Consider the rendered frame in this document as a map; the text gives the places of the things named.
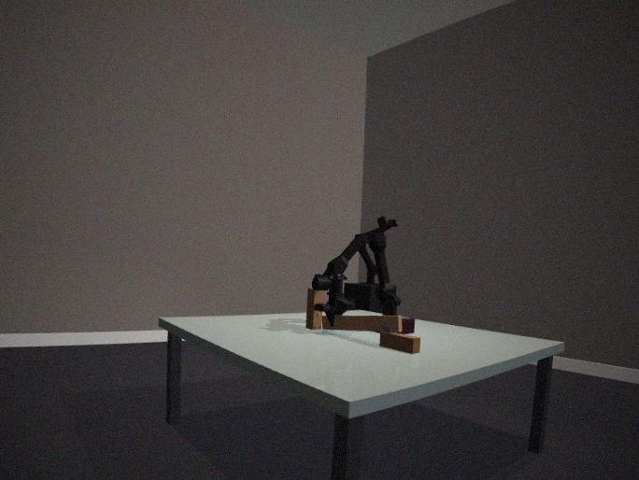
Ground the long tan wooden rail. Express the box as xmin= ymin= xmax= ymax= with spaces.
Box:
xmin=322 ymin=315 xmax=402 ymax=332

